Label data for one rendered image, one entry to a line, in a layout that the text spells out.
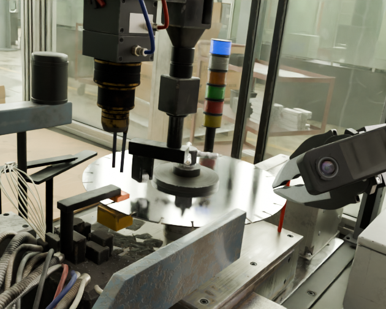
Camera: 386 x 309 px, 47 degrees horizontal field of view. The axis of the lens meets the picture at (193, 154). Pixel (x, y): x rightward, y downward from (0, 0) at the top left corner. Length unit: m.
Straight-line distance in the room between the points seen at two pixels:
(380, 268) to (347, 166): 0.34
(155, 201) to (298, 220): 0.38
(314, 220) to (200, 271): 0.47
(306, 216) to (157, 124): 0.61
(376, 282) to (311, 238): 0.19
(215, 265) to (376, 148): 0.21
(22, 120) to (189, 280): 0.39
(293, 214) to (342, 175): 0.47
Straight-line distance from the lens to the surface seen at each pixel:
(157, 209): 0.62
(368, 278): 0.81
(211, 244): 0.49
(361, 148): 0.49
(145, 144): 0.64
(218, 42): 0.97
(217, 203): 0.66
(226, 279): 0.68
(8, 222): 0.73
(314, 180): 0.46
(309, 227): 0.94
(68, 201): 0.57
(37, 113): 0.76
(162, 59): 1.32
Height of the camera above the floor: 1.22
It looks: 18 degrees down
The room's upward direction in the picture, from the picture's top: 6 degrees clockwise
